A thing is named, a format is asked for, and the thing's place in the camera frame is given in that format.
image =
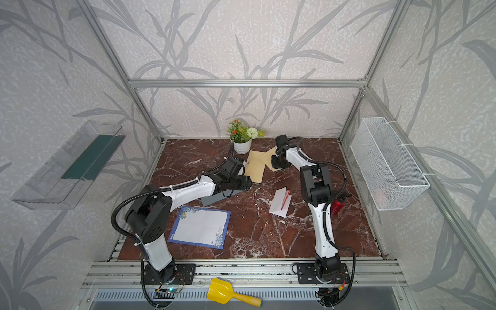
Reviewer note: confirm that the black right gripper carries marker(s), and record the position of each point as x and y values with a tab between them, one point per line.
275	165

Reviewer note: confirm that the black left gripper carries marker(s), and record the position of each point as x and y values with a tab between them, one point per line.
245	183

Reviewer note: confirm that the cream yellow envelope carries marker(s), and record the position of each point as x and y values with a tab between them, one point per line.
255	166
267	157

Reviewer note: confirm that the red bordered pink letter paper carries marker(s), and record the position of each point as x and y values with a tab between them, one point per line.
280	203

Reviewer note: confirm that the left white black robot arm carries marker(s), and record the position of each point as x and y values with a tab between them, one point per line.
143	217

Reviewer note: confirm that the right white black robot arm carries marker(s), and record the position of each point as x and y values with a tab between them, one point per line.
318	192

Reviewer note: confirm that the grey-blue paper envelope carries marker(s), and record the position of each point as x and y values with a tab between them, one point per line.
209	200

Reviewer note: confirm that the blue floral letter paper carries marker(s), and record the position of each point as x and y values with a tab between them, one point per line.
200	227

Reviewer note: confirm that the white ribbed flower pot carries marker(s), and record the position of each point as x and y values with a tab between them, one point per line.
242	148

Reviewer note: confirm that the artificial flower plant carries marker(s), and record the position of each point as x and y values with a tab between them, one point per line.
241	133

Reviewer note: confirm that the red black small object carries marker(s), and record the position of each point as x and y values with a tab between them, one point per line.
339	203

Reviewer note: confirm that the yellow plastic scoop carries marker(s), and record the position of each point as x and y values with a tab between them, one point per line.
222	292

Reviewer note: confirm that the green circuit board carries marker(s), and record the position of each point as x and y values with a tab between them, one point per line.
167	293

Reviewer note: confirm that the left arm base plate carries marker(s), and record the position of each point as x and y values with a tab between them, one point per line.
180	274

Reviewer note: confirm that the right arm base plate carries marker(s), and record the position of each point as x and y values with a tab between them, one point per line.
306	273

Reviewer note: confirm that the white wire mesh basket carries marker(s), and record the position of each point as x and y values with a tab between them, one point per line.
393	177

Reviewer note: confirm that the clear acrylic wall shelf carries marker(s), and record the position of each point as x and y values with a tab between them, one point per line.
63	181

